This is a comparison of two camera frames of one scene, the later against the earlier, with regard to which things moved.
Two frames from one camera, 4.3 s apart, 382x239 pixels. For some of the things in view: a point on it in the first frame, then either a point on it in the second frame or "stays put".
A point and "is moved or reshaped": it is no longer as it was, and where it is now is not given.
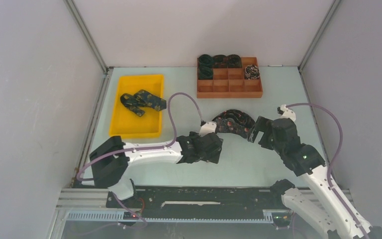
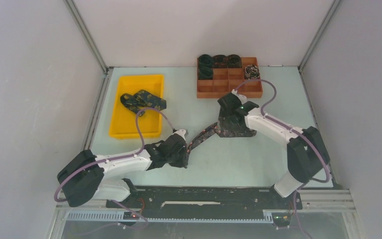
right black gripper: (261, 124) -> (223, 115)
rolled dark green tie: (205, 61) stays put
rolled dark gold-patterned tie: (234, 61) stays put
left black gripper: (212, 157) -> (182, 162)
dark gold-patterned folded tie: (138, 101) stays put
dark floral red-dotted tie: (236, 121) is moved or reshaped
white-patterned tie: (251, 71) stays put
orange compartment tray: (230, 82) stays put
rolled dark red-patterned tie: (220, 61) stays put
